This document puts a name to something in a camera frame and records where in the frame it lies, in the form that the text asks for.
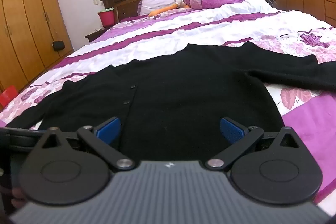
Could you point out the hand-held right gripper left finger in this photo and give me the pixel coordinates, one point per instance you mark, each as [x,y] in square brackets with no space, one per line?
[109,128]

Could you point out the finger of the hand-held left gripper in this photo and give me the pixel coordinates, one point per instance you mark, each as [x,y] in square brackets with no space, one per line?
[18,138]

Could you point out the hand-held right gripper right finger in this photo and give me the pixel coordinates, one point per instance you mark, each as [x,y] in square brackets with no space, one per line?
[231,130]

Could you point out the black button cardigan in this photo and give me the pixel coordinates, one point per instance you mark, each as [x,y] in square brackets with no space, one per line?
[181,87]

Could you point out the red box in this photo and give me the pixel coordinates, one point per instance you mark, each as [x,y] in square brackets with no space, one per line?
[8,98]

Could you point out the dark wooden nightstand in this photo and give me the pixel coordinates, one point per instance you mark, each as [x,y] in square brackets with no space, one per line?
[95,35]

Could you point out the small black pouch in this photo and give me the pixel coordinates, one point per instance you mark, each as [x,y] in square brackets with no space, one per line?
[58,45]

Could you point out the pink bucket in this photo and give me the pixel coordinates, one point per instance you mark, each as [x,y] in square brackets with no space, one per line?
[106,18]

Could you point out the purple floral bedspread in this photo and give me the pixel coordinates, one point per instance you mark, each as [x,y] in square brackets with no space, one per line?
[183,23]

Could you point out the light wooden wardrobe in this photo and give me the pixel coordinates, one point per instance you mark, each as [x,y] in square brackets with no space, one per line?
[26,16]

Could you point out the white pillow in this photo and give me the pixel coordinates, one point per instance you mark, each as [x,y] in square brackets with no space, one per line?
[155,5]

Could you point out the white wall socket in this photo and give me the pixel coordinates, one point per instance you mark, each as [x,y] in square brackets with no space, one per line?
[96,1]

